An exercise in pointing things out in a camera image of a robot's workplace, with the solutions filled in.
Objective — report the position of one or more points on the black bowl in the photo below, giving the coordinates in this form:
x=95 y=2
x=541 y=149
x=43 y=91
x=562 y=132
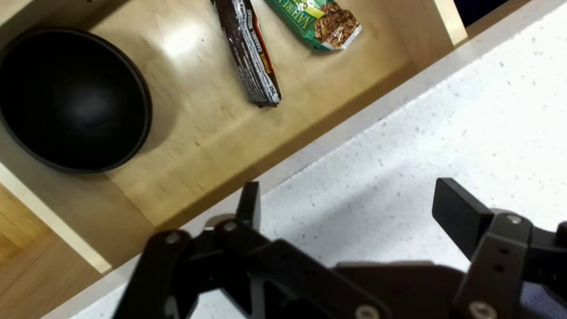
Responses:
x=73 y=99

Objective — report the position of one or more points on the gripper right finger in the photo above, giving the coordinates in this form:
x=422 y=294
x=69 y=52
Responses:
x=496 y=252

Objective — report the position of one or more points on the brown snack bar wrapper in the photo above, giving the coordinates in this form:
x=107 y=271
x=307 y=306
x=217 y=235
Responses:
x=250 y=53

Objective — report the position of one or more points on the green granola bar packet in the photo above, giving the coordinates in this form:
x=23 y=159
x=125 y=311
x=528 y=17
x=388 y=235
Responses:
x=321 y=22

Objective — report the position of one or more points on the wooden drawer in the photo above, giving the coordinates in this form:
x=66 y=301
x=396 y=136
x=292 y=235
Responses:
x=199 y=119

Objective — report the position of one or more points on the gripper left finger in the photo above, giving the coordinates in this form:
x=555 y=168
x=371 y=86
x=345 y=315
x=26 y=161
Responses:
x=230 y=261

